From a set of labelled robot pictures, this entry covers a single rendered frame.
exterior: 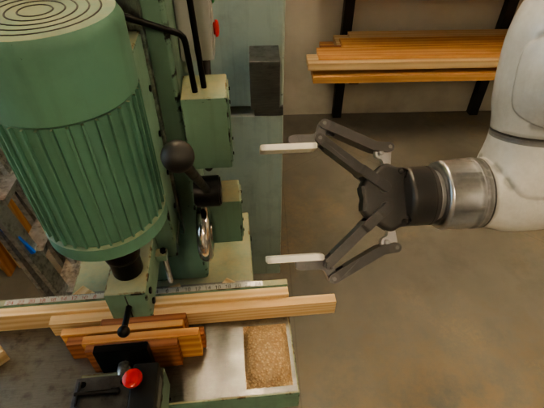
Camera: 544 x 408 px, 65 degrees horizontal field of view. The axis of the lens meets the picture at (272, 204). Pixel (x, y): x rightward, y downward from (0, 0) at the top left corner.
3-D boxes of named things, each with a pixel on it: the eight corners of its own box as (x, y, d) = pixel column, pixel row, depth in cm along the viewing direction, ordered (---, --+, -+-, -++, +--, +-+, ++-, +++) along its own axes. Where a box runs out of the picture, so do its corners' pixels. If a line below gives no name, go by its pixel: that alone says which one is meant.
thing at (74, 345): (74, 359, 81) (65, 346, 77) (76, 350, 82) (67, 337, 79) (206, 347, 83) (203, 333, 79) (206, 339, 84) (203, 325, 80)
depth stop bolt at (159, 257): (163, 286, 87) (154, 253, 80) (163, 278, 88) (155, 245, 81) (173, 285, 87) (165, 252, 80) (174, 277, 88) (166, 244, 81)
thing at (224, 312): (55, 336, 84) (48, 325, 82) (57, 326, 86) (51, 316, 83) (334, 312, 88) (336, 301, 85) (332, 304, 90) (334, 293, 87)
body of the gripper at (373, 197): (422, 228, 58) (354, 232, 58) (417, 166, 59) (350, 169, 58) (448, 228, 51) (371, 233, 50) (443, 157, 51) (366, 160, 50)
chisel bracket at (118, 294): (115, 325, 77) (102, 296, 71) (127, 263, 87) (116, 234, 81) (157, 320, 77) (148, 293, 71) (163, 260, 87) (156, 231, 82)
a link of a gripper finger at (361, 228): (376, 201, 56) (384, 208, 56) (316, 261, 55) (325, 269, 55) (386, 198, 52) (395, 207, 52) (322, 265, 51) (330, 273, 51)
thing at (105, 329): (70, 351, 82) (60, 335, 78) (71, 344, 83) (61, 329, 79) (186, 341, 84) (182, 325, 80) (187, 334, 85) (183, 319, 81)
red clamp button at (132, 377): (121, 390, 65) (120, 387, 64) (125, 371, 67) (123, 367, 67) (142, 388, 65) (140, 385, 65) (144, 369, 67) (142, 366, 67)
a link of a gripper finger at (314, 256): (320, 252, 55) (320, 258, 55) (265, 256, 54) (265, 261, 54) (324, 253, 52) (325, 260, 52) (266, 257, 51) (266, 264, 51)
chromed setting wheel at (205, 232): (201, 274, 88) (193, 233, 80) (201, 231, 97) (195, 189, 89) (215, 274, 88) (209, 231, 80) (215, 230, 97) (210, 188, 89)
